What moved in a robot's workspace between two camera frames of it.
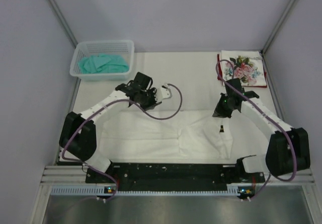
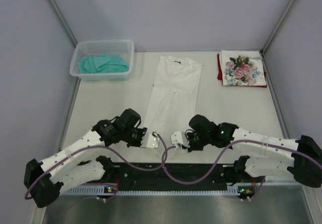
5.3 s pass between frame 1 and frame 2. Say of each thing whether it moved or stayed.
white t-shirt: moved
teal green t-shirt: stayed
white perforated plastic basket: stayed
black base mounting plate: stayed
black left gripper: moved
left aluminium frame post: stayed
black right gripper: moved
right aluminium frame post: stayed
